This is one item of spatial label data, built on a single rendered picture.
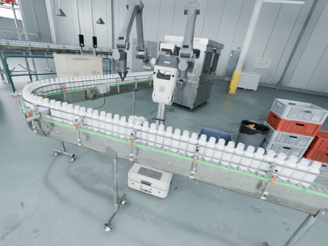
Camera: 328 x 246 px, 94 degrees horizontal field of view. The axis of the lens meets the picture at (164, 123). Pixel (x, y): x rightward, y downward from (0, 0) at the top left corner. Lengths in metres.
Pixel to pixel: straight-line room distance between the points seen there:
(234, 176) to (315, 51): 13.52
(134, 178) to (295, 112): 2.55
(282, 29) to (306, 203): 12.77
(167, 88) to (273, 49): 12.25
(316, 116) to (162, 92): 2.45
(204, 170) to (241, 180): 0.24
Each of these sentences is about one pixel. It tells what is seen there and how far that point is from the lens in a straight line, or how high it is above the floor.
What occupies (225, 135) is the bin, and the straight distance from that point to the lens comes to 1.73.
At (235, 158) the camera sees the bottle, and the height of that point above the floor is 1.07.
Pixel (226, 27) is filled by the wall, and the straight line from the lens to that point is 13.08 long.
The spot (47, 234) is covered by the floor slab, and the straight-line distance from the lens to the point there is 2.05.
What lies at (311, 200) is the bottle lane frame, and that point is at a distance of 1.39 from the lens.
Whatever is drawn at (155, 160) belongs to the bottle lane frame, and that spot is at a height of 0.90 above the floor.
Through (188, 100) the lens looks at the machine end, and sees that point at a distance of 4.80.
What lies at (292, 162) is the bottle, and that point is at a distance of 1.22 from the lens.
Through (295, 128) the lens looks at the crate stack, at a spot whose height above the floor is 0.76.
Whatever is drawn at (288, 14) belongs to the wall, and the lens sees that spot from 13.80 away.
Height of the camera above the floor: 1.66
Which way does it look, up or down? 26 degrees down
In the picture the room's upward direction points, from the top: 7 degrees clockwise
